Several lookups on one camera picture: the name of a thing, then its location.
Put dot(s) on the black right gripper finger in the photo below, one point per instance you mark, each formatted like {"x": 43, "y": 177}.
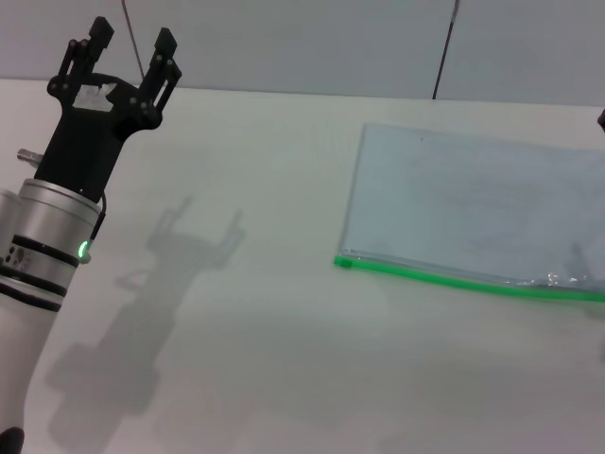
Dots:
{"x": 602, "y": 120}

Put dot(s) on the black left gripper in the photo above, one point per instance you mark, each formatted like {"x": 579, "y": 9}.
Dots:
{"x": 80, "y": 151}

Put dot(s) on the clear document bag green zipper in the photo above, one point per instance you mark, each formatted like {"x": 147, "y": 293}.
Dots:
{"x": 472, "y": 203}

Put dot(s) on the green zipper slider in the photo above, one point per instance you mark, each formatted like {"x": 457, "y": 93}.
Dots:
{"x": 343, "y": 263}

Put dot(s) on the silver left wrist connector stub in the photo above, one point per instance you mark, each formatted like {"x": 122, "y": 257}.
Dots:
{"x": 29, "y": 156}

